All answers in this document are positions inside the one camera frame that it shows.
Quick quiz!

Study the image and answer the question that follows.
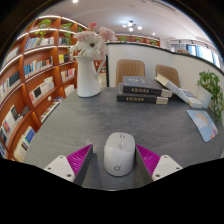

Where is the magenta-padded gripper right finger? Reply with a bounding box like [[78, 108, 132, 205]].
[[134, 143, 184, 186]]

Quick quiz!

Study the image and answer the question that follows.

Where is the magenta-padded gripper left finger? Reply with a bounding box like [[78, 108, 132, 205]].
[[43, 143, 95, 187]]

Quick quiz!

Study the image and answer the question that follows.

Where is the white computer mouse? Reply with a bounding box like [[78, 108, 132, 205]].
[[103, 132, 137, 177]]

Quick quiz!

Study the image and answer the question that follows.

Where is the light blue printed mouse pad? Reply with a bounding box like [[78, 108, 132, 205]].
[[185, 109, 219, 143]]

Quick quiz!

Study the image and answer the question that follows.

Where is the dark hardcover book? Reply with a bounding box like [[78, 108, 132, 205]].
[[116, 92, 170, 106], [119, 75, 173, 98]]

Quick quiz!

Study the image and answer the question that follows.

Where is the large white book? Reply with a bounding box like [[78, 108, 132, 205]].
[[155, 72, 192, 101]]

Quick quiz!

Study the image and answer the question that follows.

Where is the orange wooden bookshelf unit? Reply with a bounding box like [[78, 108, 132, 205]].
[[0, 14, 161, 163]]

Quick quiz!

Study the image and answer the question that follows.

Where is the green potted plant white pot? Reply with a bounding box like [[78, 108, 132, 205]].
[[195, 69, 224, 122]]

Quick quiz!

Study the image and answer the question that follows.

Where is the white ceramic vase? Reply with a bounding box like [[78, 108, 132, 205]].
[[73, 54, 107, 98]]

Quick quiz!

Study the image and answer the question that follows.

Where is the tan upholstered chair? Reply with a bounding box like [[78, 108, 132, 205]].
[[155, 64, 181, 88], [115, 59, 146, 88]]

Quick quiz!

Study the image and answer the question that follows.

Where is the window with curtains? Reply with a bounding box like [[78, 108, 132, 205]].
[[169, 39, 223, 69]]

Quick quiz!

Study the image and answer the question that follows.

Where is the ceiling lamp with round bulbs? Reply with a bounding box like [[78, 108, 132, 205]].
[[121, 20, 144, 33]]

